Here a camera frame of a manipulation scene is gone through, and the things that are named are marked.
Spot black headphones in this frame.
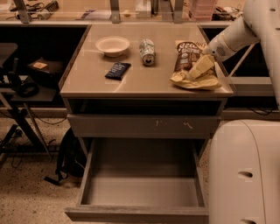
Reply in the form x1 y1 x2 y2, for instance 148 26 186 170
7 72 39 98

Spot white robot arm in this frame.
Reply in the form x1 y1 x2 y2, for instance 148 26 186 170
200 0 280 224

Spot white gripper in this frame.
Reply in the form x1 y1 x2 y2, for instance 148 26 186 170
186 38 235 81

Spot black backpack on floor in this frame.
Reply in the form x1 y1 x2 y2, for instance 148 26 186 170
44 129 87 186

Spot black box with label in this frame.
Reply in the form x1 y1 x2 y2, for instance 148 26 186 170
27 58 64 88

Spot white paper bowl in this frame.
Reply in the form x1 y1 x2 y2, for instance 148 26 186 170
95 36 130 58

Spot closed grey top drawer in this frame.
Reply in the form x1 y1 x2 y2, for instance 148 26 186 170
67 114 221 139

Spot white handled stick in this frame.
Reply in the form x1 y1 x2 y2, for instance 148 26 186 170
228 44 256 78

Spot grey drawer cabinet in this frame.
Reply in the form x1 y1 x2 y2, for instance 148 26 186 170
60 22 233 155

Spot dark blue snack bar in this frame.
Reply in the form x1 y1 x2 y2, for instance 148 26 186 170
105 62 130 81

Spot open grey middle drawer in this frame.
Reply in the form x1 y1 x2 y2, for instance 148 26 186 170
65 138 209 224

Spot brown sea salt chip bag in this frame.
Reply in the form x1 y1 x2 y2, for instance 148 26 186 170
170 40 221 90

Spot pink stacked trays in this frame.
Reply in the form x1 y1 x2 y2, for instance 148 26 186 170
188 0 217 21

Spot dark side table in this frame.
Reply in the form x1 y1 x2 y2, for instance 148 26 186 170
0 43 60 165

